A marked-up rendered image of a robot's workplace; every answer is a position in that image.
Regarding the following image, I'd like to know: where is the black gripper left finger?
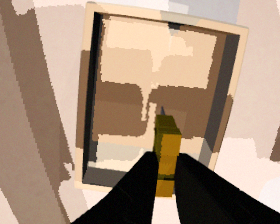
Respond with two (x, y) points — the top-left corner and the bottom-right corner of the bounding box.
(71, 151), (160, 224)

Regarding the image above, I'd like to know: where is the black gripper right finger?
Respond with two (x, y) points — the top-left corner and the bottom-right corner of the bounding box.
(173, 153), (280, 224)

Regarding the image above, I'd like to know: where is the beige rectangular tray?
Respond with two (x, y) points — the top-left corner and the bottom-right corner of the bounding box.
(73, 0), (249, 192)

